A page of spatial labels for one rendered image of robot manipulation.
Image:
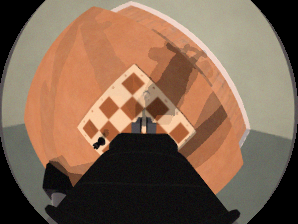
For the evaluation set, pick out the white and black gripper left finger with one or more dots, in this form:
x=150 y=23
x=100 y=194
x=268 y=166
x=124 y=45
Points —
x=136 y=127

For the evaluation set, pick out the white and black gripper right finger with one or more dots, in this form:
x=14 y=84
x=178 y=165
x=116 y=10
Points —
x=150 y=126

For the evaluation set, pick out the brown and cream chessboard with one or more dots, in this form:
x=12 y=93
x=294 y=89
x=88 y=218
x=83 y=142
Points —
x=122 y=104

